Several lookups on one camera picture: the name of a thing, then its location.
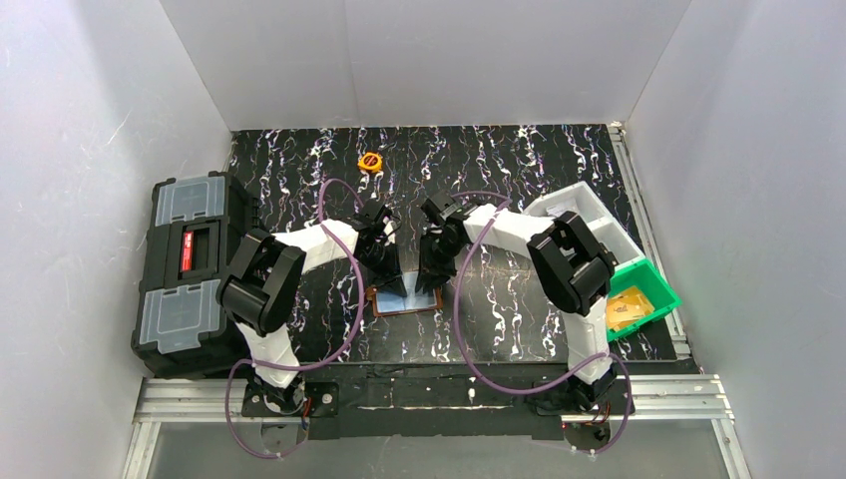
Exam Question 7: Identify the white plastic bin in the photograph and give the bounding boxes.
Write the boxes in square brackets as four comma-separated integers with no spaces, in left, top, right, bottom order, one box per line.
[588,217,645,270]
[522,181,616,229]

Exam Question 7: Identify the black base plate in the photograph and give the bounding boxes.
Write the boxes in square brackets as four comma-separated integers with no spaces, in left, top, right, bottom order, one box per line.
[235,363,635,441]

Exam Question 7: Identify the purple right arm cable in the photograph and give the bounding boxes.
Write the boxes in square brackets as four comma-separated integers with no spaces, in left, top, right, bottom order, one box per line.
[452,192,635,457]

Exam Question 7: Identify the gold card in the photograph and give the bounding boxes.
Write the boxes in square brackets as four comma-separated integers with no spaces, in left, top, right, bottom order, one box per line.
[606,286,654,331]

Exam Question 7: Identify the green plastic bin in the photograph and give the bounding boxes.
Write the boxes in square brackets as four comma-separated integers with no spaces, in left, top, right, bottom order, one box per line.
[606,258,681,341]

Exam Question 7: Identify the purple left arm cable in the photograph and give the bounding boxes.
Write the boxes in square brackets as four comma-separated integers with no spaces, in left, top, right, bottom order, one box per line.
[224,178,368,461]

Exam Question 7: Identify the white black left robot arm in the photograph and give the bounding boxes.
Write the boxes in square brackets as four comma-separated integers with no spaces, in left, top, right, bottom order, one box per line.
[216,200,407,391]

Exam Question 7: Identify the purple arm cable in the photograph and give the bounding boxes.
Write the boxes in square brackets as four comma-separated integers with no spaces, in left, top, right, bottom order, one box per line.
[452,192,635,457]
[224,178,368,461]

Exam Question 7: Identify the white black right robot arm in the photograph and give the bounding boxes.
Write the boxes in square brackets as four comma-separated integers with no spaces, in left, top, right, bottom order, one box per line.
[415,192,618,408]

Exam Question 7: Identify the orange round cap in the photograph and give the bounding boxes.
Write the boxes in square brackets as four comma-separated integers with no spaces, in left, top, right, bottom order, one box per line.
[357,152,383,174]

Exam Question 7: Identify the black toolbox with clear lids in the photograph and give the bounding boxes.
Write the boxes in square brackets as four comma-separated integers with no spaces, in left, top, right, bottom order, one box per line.
[131,172,262,378]

